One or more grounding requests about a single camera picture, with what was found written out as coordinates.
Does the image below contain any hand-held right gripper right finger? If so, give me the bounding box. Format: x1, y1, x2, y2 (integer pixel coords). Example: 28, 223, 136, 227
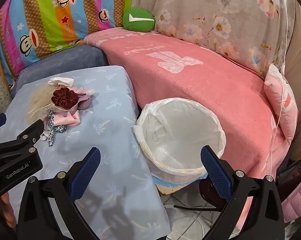
200, 145, 285, 240

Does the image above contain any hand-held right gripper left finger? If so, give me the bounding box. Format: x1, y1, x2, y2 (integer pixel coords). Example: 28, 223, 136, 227
17, 147, 101, 240

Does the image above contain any leopard print hair band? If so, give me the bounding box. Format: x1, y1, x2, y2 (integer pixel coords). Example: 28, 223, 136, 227
46, 110, 66, 147

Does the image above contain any bin with white plastic liner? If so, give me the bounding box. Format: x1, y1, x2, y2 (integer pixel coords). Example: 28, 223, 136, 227
133, 97, 226, 188

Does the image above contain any person's left hand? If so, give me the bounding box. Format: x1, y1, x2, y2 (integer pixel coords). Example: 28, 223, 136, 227
0, 192, 17, 228

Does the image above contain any pink wrapping cloth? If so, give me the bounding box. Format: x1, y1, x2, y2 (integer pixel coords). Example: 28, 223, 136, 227
53, 87, 96, 127

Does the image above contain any dark red velvet scrunchie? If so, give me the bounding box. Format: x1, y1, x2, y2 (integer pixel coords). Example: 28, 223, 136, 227
52, 88, 79, 109

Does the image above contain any light blue palm print sheet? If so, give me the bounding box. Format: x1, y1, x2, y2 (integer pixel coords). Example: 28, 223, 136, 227
0, 65, 171, 240

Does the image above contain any blue-grey sofa cushion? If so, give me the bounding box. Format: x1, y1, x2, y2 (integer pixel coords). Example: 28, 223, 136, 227
10, 44, 108, 98

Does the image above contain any pink quilted jacket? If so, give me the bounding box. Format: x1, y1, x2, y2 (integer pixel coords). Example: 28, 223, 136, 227
278, 180, 301, 223

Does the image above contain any pink blanket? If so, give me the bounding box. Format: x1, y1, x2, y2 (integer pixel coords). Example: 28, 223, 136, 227
83, 27, 291, 205

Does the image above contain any pink pillow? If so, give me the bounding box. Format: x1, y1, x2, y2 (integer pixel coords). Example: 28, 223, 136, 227
264, 64, 298, 138

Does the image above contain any striped cartoon print blanket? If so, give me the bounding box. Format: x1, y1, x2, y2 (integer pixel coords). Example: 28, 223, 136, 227
0, 0, 141, 90

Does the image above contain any beige cloth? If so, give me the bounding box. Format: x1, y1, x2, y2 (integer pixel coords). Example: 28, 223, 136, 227
283, 0, 301, 160

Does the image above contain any green round cushion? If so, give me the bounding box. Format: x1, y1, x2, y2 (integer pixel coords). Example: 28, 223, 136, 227
122, 7, 156, 33

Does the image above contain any grey floral blanket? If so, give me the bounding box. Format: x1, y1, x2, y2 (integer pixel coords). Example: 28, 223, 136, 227
129, 0, 297, 78

